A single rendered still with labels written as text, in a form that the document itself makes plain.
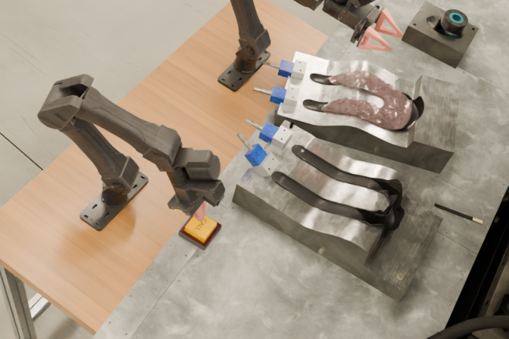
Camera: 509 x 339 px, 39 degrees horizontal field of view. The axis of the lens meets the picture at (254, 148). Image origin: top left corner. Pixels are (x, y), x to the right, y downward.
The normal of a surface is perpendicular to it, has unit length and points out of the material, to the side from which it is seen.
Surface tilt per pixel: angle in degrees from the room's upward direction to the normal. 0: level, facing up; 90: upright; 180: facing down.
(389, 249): 0
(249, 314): 0
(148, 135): 25
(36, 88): 0
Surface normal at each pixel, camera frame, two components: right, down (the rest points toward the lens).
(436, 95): 0.16, -0.57
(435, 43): -0.51, 0.66
